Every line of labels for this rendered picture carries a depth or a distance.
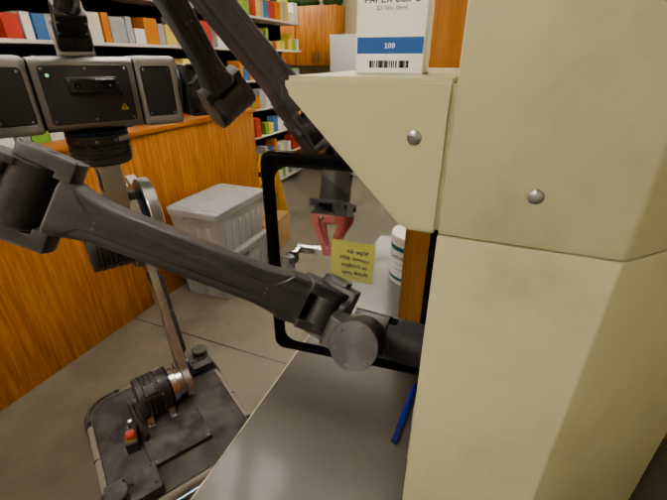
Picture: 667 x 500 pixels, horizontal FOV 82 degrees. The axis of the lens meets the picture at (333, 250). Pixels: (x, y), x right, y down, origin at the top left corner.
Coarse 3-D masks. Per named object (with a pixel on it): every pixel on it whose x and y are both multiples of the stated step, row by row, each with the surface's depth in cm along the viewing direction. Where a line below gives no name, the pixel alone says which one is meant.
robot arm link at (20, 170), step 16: (0, 160) 39; (16, 160) 40; (0, 176) 40; (16, 176) 40; (32, 176) 41; (48, 176) 42; (0, 192) 40; (16, 192) 40; (32, 192) 41; (48, 192) 43; (0, 208) 40; (16, 208) 41; (32, 208) 42; (0, 224) 41; (16, 224) 41; (32, 224) 43
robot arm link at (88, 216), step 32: (32, 160) 41; (64, 160) 42; (64, 192) 41; (96, 192) 46; (64, 224) 42; (96, 224) 43; (128, 224) 44; (160, 224) 47; (128, 256) 45; (160, 256) 45; (192, 256) 46; (224, 256) 47; (224, 288) 48; (256, 288) 49; (288, 288) 50; (320, 288) 51; (288, 320) 51; (320, 320) 52
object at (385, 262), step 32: (288, 192) 63; (320, 192) 62; (352, 192) 60; (288, 224) 66; (320, 224) 64; (352, 224) 62; (384, 224) 61; (320, 256) 67; (352, 256) 65; (384, 256) 63; (416, 256) 62; (384, 288) 66; (416, 288) 64; (416, 320) 67
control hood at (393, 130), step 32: (320, 96) 26; (352, 96) 25; (384, 96) 24; (416, 96) 24; (448, 96) 23; (320, 128) 27; (352, 128) 26; (384, 128) 25; (416, 128) 24; (448, 128) 24; (352, 160) 27; (384, 160) 26; (416, 160) 25; (384, 192) 27; (416, 192) 26; (416, 224) 27
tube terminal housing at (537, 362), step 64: (512, 0) 20; (576, 0) 19; (640, 0) 18; (512, 64) 21; (576, 64) 20; (640, 64) 19; (512, 128) 22; (576, 128) 21; (640, 128) 20; (448, 192) 25; (512, 192) 24; (576, 192) 22; (640, 192) 21; (448, 256) 27; (512, 256) 25; (576, 256) 24; (640, 256) 24; (448, 320) 29; (512, 320) 27; (576, 320) 26; (640, 320) 27; (448, 384) 32; (512, 384) 29; (576, 384) 27; (640, 384) 32; (448, 448) 35; (512, 448) 32; (576, 448) 32; (640, 448) 40
